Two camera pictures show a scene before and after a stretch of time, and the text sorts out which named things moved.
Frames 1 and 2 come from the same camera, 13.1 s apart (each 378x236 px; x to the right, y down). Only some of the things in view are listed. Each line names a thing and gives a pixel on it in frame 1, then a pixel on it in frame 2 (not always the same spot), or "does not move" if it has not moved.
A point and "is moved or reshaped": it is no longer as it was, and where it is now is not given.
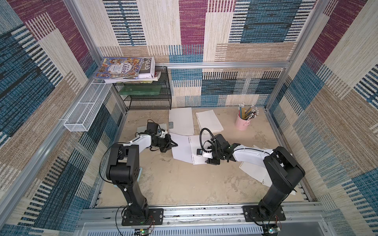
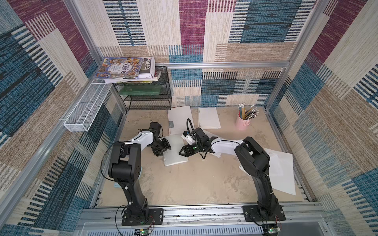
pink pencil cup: [242, 124] does not move
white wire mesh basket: [81, 116] does not move
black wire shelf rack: [156, 96] does not move
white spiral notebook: [208, 120] is moved or reshaped
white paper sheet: [180, 121] does not move
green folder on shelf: [143, 90] does not move
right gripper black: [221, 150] to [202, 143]
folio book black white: [147, 69] does not move
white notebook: [186, 150] is moved or reshaped
